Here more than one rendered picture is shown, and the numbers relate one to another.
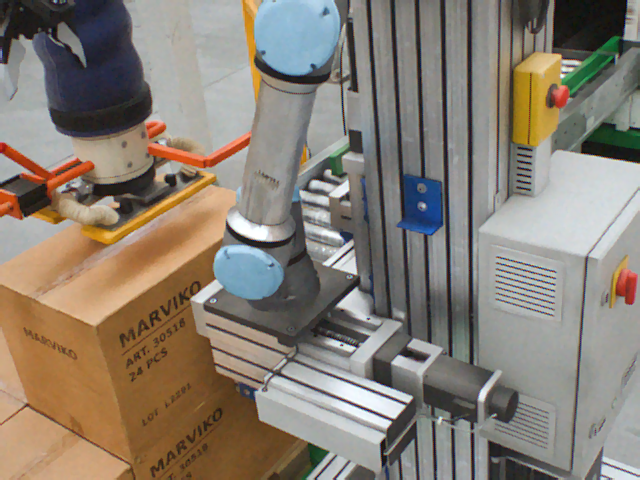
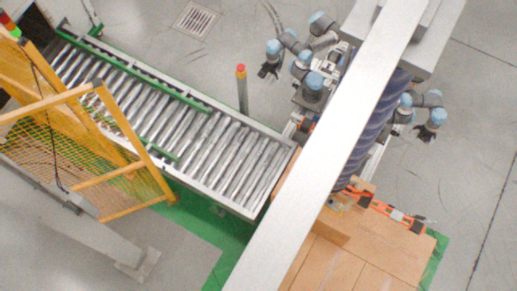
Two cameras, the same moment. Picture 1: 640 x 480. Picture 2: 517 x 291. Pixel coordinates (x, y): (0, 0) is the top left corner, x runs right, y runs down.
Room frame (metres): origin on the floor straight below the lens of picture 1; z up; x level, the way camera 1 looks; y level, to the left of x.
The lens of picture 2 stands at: (2.39, 1.26, 4.06)
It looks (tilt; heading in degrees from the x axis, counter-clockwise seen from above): 69 degrees down; 262
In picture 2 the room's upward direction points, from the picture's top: 2 degrees counter-clockwise
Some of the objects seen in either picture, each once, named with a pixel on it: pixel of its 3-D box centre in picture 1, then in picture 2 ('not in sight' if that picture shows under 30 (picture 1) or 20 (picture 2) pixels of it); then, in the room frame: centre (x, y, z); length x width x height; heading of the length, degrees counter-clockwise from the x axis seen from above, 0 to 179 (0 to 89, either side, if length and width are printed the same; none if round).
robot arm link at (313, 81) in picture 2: not in sight; (313, 82); (1.76, -0.23, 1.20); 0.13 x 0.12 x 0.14; 124
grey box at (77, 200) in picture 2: not in sight; (76, 199); (3.25, 0.44, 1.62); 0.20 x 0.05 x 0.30; 140
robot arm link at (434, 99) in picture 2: not in sight; (431, 100); (1.30, 0.31, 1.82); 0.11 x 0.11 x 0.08; 77
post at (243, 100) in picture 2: not in sight; (243, 100); (2.22, -0.53, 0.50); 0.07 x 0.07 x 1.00; 50
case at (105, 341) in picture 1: (150, 303); (321, 198); (1.81, 0.46, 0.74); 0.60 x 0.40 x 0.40; 140
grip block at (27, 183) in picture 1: (22, 195); (365, 199); (1.62, 0.62, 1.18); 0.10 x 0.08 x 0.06; 50
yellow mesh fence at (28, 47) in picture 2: not in sight; (35, 93); (3.73, -0.60, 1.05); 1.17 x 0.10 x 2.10; 140
